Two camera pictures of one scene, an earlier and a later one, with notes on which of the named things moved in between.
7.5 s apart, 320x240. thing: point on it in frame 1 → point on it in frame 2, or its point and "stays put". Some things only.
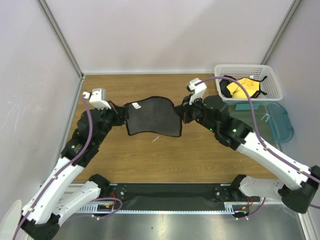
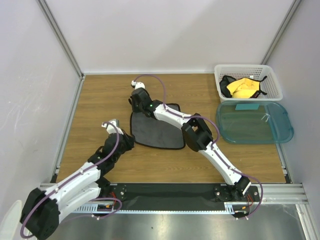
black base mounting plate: (170, 196) stays put
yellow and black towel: (233, 89) stays put
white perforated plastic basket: (270, 85) stays put
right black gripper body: (186, 113) → (135, 103)
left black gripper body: (110, 118) → (126, 146)
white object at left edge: (11, 221) stays put
